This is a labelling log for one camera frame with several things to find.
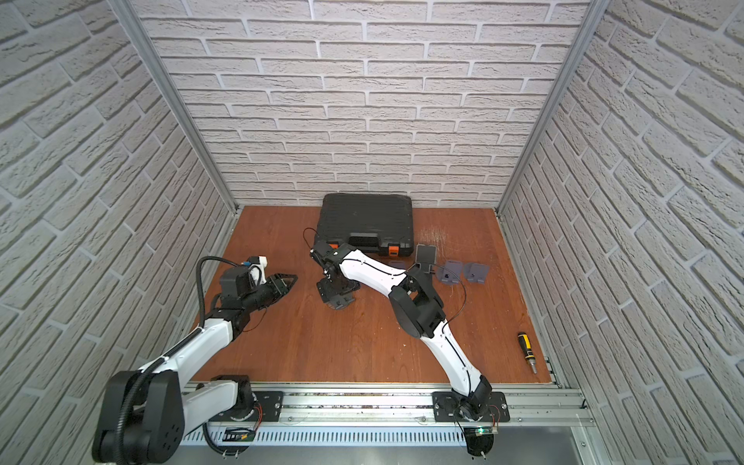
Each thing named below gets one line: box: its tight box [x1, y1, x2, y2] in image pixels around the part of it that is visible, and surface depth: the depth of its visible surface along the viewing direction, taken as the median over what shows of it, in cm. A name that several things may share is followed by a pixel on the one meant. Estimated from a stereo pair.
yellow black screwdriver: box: [517, 331, 538, 374], surface depth 85 cm
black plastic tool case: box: [314, 193, 414, 257], surface depth 110 cm
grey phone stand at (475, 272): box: [464, 262, 491, 284], surface depth 99 cm
